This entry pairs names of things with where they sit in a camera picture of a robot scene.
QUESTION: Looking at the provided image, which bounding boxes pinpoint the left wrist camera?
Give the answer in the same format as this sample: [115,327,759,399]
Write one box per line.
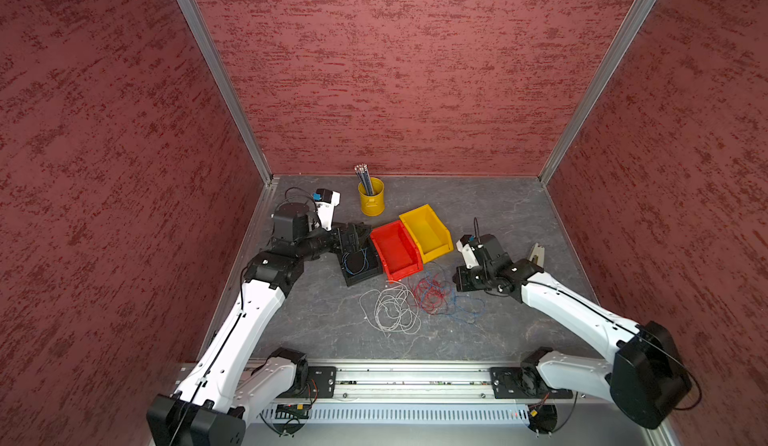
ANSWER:
[313,188,340,231]

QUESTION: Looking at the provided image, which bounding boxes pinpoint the red cable tangle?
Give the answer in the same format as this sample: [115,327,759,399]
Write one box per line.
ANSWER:
[412,273,455,316]

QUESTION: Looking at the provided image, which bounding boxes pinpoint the red plastic bin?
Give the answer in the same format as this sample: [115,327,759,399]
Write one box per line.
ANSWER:
[371,220,423,282]

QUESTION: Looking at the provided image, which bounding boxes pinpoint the bundle of metal rods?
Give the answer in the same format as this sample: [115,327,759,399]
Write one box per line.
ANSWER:
[354,164,376,196]

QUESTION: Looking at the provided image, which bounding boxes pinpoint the corner aluminium post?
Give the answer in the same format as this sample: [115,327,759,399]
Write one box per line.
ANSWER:
[175,0,273,186]
[538,0,658,187]

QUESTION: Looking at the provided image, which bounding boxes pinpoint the blue cable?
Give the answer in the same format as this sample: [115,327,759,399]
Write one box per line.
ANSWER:
[341,246,372,277]
[419,265,487,326]

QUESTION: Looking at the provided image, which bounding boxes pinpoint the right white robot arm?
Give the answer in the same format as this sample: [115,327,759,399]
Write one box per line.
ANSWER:
[453,234,700,429]

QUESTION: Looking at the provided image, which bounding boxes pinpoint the left corner aluminium post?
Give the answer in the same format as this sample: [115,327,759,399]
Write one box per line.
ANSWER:
[175,0,273,186]

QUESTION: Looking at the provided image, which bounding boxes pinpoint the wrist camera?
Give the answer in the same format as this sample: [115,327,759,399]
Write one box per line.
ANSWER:
[456,235,482,270]
[313,188,340,231]

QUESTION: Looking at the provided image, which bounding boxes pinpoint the right corner aluminium post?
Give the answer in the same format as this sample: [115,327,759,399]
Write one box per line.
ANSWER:
[538,0,658,187]

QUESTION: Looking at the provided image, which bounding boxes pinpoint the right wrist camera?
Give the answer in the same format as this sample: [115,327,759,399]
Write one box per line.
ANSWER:
[456,235,482,270]

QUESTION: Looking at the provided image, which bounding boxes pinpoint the black plastic bin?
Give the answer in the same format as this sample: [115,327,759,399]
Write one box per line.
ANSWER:
[334,226,383,287]

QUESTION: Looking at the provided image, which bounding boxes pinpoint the white cable tangle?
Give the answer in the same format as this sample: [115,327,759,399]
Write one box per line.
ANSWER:
[358,282,422,337]

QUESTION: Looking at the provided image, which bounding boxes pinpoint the yellow plastic bin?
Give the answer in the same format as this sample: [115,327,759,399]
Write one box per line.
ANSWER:
[399,205,454,263]

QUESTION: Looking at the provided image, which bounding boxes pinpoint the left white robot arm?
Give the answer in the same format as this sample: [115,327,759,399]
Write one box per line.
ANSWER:
[146,189,341,445]

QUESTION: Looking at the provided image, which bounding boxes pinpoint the yellow metal cup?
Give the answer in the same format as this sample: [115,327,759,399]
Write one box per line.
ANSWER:
[358,178,386,217]

